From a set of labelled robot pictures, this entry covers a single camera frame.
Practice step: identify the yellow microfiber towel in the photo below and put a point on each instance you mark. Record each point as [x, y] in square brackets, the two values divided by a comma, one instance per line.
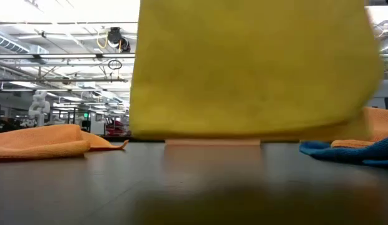
[244, 68]

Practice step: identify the silver ventilation duct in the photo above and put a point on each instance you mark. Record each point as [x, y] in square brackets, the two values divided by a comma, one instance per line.
[9, 43]

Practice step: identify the orange plastic bin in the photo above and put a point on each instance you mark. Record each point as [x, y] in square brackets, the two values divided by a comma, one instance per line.
[212, 142]

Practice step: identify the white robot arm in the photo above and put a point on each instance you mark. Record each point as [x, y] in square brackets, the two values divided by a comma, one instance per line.
[39, 107]

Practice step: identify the blue microfiber towel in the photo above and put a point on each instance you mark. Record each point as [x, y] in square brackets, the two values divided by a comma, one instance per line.
[353, 154]

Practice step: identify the red cart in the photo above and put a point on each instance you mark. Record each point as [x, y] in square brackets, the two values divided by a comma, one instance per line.
[117, 128]

